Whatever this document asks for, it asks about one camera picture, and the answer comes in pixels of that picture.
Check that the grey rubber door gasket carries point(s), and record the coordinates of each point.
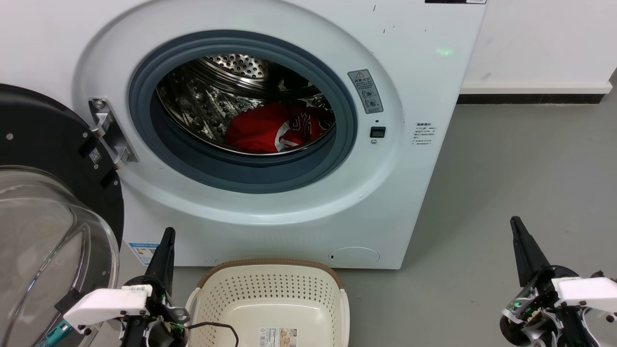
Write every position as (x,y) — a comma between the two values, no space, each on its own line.
(241,171)

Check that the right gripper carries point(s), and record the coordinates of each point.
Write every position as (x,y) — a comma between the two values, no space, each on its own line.
(532,313)

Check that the black skirting strip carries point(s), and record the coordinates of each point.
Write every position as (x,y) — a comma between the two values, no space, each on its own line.
(528,99)

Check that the white front-load washing machine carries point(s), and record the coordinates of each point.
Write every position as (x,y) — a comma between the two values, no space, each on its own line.
(419,86)

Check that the cream perforated laundry basket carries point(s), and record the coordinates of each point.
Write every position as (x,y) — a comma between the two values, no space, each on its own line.
(270,299)

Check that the stainless steel washing machine drum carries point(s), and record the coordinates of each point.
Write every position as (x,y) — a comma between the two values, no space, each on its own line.
(212,91)

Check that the black object with white label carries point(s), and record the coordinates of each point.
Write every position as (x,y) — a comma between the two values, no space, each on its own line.
(455,1)

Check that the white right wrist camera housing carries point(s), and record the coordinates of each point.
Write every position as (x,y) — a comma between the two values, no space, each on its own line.
(588,291)

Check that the round white filter cover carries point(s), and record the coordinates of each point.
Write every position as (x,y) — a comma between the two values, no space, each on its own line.
(354,256)

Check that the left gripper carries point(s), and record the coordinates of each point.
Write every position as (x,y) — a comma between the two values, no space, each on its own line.
(161,323)

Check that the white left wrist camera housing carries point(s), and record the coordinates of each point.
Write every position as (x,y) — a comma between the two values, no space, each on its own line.
(106,304)

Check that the clear glass door bowl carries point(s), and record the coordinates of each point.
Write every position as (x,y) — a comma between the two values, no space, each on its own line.
(43,250)

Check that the white text label sticker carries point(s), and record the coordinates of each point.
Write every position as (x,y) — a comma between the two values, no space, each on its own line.
(423,133)

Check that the grey warning sticker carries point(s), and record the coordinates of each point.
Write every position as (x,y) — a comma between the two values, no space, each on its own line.
(365,90)

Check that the silver metal door hinge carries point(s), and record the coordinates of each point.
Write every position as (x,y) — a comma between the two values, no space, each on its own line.
(109,131)

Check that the blue energy label sticker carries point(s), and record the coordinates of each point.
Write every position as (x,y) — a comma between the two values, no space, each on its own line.
(143,251)

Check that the black washing machine door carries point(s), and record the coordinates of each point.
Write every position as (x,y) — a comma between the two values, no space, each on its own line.
(43,140)

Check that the red jersey garment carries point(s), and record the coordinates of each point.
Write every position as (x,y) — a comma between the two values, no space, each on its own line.
(255,127)

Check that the printed product label sticker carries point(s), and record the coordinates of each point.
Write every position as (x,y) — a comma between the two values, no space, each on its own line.
(278,337)

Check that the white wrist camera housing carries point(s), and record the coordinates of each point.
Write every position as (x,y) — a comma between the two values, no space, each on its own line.
(106,304)
(588,291)

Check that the white wall ledge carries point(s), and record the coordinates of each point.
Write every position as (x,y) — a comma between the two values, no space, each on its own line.
(535,87)

